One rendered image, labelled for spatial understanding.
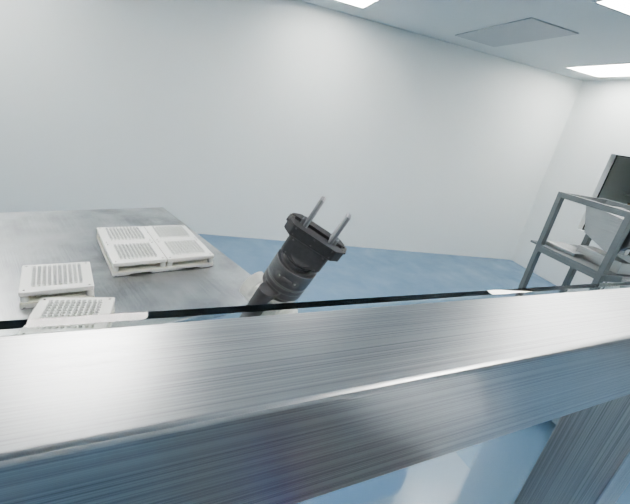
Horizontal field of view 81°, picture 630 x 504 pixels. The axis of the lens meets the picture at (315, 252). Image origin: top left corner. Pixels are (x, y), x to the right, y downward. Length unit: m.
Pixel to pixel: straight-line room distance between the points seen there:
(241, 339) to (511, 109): 6.28
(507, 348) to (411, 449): 0.07
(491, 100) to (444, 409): 6.01
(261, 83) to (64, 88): 2.11
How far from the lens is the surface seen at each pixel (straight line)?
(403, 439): 0.19
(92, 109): 5.02
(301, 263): 0.69
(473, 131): 6.05
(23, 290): 1.78
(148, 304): 1.75
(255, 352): 0.16
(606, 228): 3.99
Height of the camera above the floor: 1.79
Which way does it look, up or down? 21 degrees down
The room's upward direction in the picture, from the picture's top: 11 degrees clockwise
